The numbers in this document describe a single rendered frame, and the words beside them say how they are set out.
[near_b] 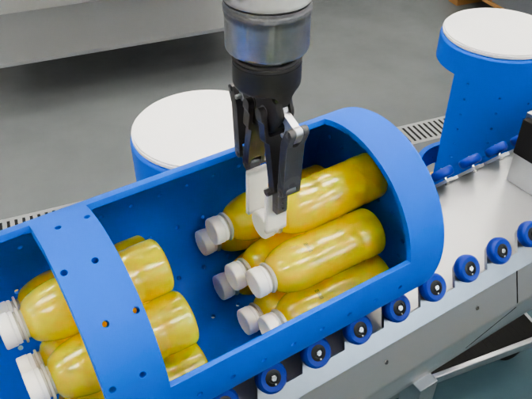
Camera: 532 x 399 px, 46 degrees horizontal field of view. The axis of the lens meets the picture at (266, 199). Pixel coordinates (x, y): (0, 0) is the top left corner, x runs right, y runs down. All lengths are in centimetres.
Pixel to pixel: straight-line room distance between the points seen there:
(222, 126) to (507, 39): 75
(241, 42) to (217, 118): 60
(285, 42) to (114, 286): 30
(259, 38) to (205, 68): 304
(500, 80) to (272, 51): 101
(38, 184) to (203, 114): 175
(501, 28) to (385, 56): 220
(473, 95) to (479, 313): 64
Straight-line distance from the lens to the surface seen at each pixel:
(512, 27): 170
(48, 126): 329
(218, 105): 126
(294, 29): 63
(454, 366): 196
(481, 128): 163
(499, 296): 115
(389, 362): 101
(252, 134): 74
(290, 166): 69
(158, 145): 115
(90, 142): 310
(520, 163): 129
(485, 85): 158
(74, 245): 68
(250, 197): 80
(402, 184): 80
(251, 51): 63
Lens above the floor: 168
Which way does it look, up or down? 39 degrees down
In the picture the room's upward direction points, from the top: straight up
